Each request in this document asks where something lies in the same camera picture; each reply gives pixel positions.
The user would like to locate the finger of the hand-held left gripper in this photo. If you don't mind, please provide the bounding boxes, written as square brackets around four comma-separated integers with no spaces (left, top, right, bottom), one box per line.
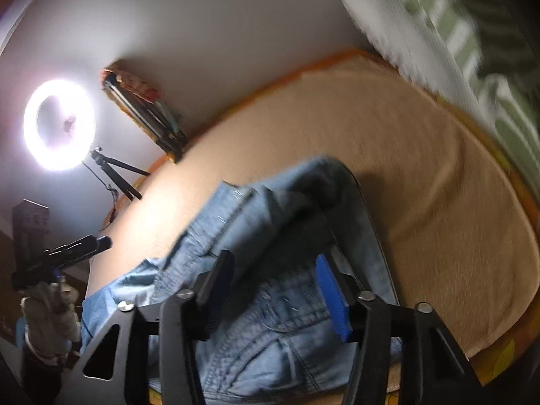
[47,235,113,269]

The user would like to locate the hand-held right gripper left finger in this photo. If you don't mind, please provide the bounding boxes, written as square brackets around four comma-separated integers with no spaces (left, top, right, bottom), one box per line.
[59,250,236,405]

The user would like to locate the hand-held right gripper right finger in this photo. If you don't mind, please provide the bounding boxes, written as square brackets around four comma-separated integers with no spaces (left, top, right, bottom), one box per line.
[316,254,492,405]

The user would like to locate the blue denim pants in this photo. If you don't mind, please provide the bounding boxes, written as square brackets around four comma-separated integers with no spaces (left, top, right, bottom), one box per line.
[80,156,406,399]

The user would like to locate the person's left forearm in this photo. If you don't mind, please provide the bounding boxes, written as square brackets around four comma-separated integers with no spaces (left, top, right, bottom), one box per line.
[17,321,81,405]

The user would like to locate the person's left hand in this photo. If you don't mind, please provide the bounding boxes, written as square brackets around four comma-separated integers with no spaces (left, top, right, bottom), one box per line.
[21,280,81,355]

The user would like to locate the small black tripod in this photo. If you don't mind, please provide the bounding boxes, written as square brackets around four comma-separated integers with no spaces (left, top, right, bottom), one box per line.
[82,147,151,201]

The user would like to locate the beige blanket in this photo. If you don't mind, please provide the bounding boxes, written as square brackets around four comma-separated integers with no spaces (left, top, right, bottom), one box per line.
[86,53,540,393]

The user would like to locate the orange patterned bedsheet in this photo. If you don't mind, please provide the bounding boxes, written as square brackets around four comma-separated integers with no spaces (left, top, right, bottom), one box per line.
[101,48,540,405]

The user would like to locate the white curtain with green leaves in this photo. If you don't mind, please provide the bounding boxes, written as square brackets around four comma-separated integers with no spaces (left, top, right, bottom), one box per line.
[329,0,540,178]

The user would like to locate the thin ring light cable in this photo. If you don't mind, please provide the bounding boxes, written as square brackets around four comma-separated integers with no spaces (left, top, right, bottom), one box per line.
[84,162,121,231]

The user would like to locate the white ring light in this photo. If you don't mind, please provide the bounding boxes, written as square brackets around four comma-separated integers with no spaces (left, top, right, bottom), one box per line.
[23,78,97,172]

